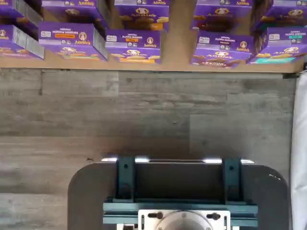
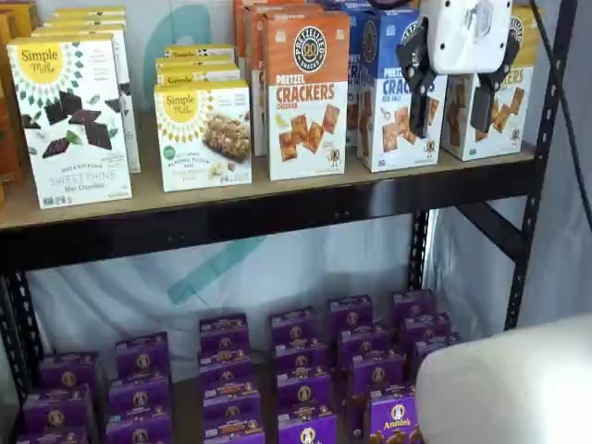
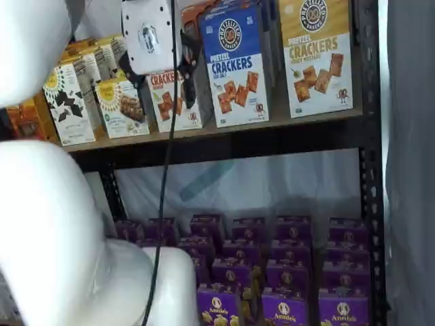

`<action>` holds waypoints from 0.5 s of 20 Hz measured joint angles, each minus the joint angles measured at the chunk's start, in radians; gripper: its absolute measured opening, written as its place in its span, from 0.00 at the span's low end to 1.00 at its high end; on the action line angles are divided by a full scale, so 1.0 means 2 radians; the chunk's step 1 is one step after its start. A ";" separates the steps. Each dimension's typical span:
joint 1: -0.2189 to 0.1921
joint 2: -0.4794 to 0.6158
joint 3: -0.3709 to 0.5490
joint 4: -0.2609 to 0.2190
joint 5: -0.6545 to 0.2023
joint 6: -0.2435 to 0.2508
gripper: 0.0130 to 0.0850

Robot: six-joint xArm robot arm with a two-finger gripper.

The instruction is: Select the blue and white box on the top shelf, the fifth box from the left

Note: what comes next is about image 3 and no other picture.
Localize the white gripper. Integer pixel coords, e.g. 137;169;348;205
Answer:
117;0;202;110

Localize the blue pretzel crackers box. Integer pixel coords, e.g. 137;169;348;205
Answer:
198;4;271;129

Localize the orange cheddar pretzel crackers box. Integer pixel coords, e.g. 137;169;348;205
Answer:
179;3;207;35
145;69;205;134

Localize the Simple Mills almond bar box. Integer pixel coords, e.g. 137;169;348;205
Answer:
94;75;151;140

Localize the wooden shelf board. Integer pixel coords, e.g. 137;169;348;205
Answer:
63;107;365;152

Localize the orange snack box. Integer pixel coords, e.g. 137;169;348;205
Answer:
5;98;61;143

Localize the white pretzel crackers box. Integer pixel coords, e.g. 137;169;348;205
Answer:
278;0;355;120

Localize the purple Annie's snack box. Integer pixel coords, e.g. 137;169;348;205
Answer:
324;247;370;272
328;217;370;251
197;284;244;326
318;294;370;326
177;236;213;259
211;257;254;288
271;241;312;262
189;213;224;239
261;291;311;326
189;256;213;287
232;217;266;242
145;218;178;246
115;220;146;242
275;215;312;244
266;259;312;293
321;261;371;298
222;240;263;261

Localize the white sheet with teal logo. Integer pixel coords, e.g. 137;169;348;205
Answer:
84;147;363;235

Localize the grey curtain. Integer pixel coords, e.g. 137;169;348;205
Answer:
377;0;435;326

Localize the thin black cable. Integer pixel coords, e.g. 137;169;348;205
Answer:
140;0;179;326

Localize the black metal shelf frame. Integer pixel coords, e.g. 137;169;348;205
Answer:
67;0;390;326

